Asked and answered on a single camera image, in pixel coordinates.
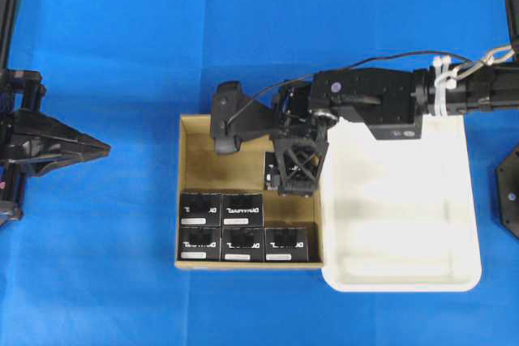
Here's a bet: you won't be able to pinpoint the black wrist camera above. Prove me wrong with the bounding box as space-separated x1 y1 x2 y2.
210 81 275 155

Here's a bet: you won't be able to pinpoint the black box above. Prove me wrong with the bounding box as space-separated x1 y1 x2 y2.
179 192 222 228
221 228 265 263
264 152 317 197
222 193 264 228
264 222 320 263
178 227 221 262

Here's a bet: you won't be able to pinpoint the blue table cloth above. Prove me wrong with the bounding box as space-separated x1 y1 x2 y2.
1 0 518 345

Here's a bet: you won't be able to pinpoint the black camera cable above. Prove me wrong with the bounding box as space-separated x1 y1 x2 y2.
226 50 474 126

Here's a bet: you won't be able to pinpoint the brown cardboard box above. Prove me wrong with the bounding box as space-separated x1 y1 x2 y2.
174 115 324 271

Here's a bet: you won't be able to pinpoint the white zip ties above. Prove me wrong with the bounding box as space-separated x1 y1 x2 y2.
432 55 457 117

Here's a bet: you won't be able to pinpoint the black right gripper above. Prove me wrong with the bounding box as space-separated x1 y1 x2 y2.
269 80 337 197

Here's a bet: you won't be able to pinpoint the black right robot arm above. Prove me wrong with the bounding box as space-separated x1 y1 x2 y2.
264 56 518 197

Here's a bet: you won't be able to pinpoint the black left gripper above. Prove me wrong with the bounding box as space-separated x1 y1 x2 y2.
1 109 111 177

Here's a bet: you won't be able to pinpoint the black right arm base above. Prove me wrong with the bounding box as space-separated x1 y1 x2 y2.
493 146 518 241

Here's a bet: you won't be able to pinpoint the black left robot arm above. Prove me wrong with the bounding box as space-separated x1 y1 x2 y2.
1 0 111 225

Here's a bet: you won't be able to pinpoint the white plastic tray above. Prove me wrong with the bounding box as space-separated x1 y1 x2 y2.
320 117 482 293

